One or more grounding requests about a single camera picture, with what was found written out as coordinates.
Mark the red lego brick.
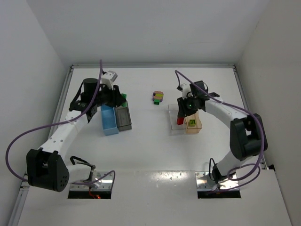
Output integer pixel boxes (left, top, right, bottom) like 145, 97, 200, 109
176, 117, 184, 125

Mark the lime green lego brick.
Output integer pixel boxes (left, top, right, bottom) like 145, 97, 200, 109
188, 119, 197, 127

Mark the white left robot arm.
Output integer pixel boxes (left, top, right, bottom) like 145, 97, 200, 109
26, 72, 126, 192

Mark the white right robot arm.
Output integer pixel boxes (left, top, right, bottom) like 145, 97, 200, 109
176, 81, 268, 183

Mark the smoky grey plastic bin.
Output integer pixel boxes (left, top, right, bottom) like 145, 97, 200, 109
115, 106, 132, 132

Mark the clear plastic bin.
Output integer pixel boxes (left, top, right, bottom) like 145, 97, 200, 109
168, 104, 186, 136

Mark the orange translucent plastic bin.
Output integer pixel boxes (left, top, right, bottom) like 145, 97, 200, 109
184, 111, 202, 134

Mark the light blue plastic bin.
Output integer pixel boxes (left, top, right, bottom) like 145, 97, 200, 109
101, 105, 119, 136

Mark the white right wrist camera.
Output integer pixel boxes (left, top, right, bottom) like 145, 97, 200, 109
177, 83, 193, 99

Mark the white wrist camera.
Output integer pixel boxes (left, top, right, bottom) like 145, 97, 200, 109
177, 83, 193, 99
101, 71, 118, 89

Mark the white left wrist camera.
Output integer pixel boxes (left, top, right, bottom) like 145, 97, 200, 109
101, 71, 118, 89

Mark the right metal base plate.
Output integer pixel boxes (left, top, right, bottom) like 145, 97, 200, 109
195, 171, 238, 192

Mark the metal base plate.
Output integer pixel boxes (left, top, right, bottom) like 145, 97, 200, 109
69, 170, 116, 192
195, 171, 238, 192

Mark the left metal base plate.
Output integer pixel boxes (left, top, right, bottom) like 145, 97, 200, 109
69, 170, 116, 192

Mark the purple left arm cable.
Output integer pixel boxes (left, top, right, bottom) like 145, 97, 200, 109
5, 59, 116, 186

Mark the aluminium table frame rail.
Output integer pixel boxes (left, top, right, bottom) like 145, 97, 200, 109
7, 63, 276, 226

